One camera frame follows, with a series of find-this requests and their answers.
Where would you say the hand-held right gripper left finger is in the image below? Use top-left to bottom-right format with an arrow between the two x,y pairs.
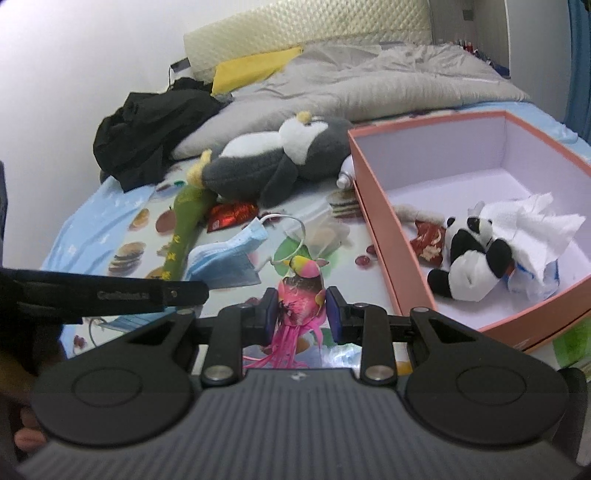
124,287 -> 280,386

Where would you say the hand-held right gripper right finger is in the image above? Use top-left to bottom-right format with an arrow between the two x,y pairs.
325,286 -> 478,386

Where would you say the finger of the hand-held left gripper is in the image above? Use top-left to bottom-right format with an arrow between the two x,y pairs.
159,280 -> 210,308

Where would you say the pink bird toy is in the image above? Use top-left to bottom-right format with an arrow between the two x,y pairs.
244,256 -> 331,370

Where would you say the red snack packet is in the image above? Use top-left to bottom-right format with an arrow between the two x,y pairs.
207,202 -> 259,232
411,220 -> 446,266

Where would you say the panda plush toy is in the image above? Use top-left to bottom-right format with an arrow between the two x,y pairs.
427,203 -> 515,302

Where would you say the pink cardboard box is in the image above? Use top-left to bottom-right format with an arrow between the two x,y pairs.
347,110 -> 591,354

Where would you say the blue plastic bag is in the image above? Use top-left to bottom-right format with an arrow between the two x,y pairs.
508,258 -> 561,301

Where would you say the white tissue paper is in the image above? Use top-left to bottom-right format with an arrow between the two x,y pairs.
480,191 -> 587,284

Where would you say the person's left hand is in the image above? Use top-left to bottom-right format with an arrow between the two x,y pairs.
0,364 -> 49,453

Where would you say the blue face mask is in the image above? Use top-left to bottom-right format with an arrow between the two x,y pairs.
92,311 -> 162,333
185,217 -> 308,289

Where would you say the green patterned tube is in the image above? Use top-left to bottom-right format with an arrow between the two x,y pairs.
159,149 -> 218,282

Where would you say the blue tree print bedsheet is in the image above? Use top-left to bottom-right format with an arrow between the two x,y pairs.
41,99 -> 591,278

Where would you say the clear plastic bag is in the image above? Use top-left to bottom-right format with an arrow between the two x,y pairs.
277,217 -> 352,259

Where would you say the white bottle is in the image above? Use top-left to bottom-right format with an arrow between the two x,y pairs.
336,156 -> 358,190

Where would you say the grey penguin plush toy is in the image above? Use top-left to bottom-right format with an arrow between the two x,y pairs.
202,111 -> 356,207

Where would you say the black jacket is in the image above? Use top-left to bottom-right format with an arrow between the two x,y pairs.
92,78 -> 229,192

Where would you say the yellow pillow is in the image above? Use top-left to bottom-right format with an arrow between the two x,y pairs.
211,46 -> 303,95

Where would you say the grey duvet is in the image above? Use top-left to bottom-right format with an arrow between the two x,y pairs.
173,41 -> 532,160

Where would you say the cream padded headboard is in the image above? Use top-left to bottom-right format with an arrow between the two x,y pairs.
184,0 -> 432,84

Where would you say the row of small bottles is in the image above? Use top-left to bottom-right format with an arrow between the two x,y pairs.
455,39 -> 509,75

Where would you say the white cabinet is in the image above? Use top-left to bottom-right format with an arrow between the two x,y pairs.
505,0 -> 571,125

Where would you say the blue curtain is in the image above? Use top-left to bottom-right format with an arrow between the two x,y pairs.
566,0 -> 591,134

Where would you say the beige fuzzy cord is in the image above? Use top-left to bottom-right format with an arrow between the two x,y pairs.
392,204 -> 446,227

